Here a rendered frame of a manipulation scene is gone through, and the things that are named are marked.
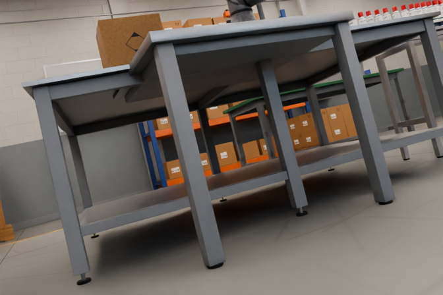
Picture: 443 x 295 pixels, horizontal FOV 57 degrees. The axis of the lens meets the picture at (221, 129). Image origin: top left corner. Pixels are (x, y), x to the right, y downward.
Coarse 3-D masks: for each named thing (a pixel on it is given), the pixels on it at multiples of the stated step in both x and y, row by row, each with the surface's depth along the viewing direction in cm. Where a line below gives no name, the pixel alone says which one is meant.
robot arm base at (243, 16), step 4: (248, 8) 202; (236, 12) 202; (240, 12) 201; (244, 12) 201; (248, 12) 202; (252, 12) 204; (232, 16) 204; (236, 16) 202; (240, 16) 201; (244, 16) 200; (248, 16) 200; (252, 16) 202; (232, 20) 204; (236, 20) 201; (240, 20) 200; (244, 20) 200; (248, 20) 200
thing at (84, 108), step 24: (360, 24) 207; (384, 24) 212; (360, 48) 265; (96, 72) 170; (120, 72) 177; (288, 72) 293; (312, 72) 323; (96, 96) 213; (192, 96) 293; (72, 120) 267; (96, 120) 292
